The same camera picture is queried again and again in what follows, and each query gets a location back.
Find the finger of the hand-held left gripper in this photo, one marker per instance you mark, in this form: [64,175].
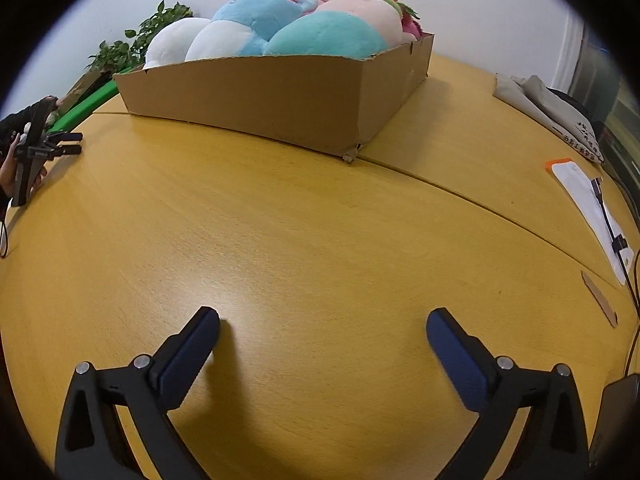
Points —
[67,137]
[67,151]

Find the grey cloth bag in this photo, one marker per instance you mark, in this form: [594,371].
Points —
[545,105]

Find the person's left hand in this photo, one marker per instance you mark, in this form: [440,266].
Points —
[6,175]

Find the brown cardboard box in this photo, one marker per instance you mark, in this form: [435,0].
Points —
[260,95]

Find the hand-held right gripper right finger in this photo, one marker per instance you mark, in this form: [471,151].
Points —
[455,360]

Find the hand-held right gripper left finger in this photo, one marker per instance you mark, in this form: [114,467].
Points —
[192,355]

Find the pink and teal pig plush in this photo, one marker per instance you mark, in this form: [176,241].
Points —
[325,35]

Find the small green potted plant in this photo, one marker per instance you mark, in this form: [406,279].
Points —
[110,55]

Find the green table cloth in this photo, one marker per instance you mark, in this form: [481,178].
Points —
[85,105]

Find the pink plush toy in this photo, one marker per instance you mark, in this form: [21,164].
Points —
[411,25]

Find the white panda plush toy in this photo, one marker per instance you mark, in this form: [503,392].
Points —
[172,40]

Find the large green potted plant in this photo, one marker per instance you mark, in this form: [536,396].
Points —
[160,25]

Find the cardboard strip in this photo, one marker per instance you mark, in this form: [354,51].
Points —
[600,297]

